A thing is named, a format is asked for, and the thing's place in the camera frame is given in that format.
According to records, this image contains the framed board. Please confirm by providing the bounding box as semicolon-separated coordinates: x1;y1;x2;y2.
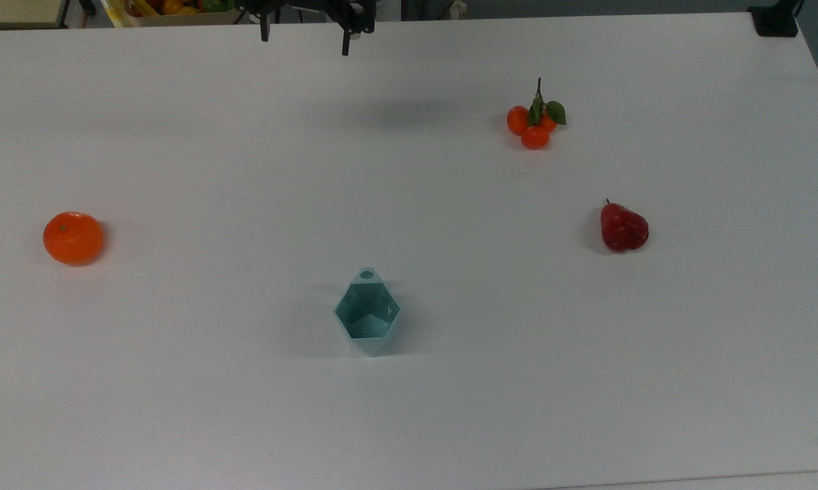
0;0;71;31

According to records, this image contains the basket of mixed fruit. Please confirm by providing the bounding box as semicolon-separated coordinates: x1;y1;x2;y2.
100;0;245;29

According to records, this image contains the light blue faceted mug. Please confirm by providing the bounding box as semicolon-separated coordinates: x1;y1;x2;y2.
333;267;402;357

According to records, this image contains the red wax apple fruit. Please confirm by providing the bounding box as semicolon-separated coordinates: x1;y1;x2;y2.
600;198;650;253

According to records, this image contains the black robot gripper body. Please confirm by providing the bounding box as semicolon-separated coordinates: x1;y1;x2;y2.
235;0;376;35

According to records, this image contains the large orange fruit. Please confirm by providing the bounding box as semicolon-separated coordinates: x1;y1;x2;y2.
42;211;105;266

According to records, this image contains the small tangerine cluster with leaves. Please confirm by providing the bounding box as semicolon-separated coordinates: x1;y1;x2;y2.
506;77;568;150

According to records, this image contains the black camera stand base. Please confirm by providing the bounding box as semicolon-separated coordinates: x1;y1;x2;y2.
748;0;806;39

